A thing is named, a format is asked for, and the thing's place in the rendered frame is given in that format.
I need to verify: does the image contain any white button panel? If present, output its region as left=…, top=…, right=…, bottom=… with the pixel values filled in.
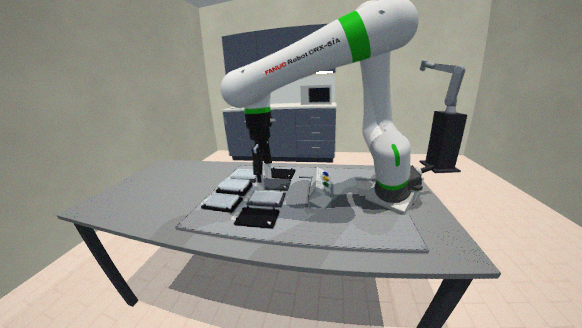
left=299, top=167, right=332, bottom=210

